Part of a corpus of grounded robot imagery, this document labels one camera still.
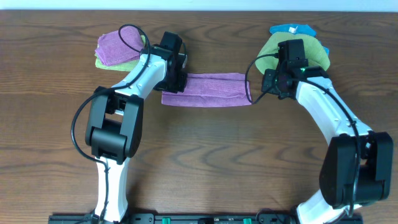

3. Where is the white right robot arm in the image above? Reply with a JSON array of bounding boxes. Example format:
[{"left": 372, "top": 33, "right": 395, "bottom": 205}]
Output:
[{"left": 262, "top": 67, "right": 394, "bottom": 223}]

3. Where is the purple microfiber cloth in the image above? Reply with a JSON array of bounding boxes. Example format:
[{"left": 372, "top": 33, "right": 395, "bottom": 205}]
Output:
[{"left": 161, "top": 73, "right": 251, "bottom": 108}]

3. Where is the black right camera cable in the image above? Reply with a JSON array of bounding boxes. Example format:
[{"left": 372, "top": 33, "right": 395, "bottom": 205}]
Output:
[{"left": 244, "top": 52, "right": 361, "bottom": 218}]

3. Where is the folded purple cloth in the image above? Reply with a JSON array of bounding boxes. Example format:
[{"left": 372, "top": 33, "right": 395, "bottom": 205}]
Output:
[{"left": 95, "top": 26, "right": 144, "bottom": 66}]

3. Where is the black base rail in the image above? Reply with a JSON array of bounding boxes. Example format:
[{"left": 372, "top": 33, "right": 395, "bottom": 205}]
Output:
[{"left": 48, "top": 212, "right": 364, "bottom": 224}]

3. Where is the green crumpled microfiber cloth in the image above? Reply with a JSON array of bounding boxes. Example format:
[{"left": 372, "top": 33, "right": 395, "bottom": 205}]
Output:
[{"left": 255, "top": 32, "right": 330, "bottom": 74}]

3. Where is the folded green cloth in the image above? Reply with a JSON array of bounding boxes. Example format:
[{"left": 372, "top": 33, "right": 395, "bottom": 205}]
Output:
[{"left": 95, "top": 32, "right": 143, "bottom": 72}]

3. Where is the blue microfiber cloth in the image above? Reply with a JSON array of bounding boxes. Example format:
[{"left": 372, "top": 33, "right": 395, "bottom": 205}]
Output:
[{"left": 262, "top": 24, "right": 330, "bottom": 58}]

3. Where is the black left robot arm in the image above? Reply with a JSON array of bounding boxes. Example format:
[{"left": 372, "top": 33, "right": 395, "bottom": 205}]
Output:
[{"left": 85, "top": 44, "right": 187, "bottom": 223}]

